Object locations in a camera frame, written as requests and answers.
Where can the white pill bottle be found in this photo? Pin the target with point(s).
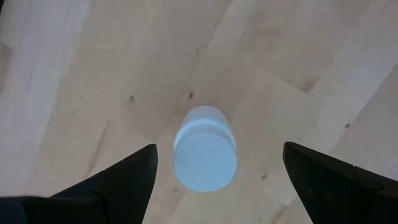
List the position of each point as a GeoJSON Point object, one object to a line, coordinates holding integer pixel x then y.
{"type": "Point", "coordinates": [205, 161]}

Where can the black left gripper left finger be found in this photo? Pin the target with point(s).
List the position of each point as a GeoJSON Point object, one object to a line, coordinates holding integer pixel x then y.
{"type": "Point", "coordinates": [118, 189]}

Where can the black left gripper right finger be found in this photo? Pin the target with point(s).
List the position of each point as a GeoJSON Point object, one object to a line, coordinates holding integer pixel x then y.
{"type": "Point", "coordinates": [335, 193]}

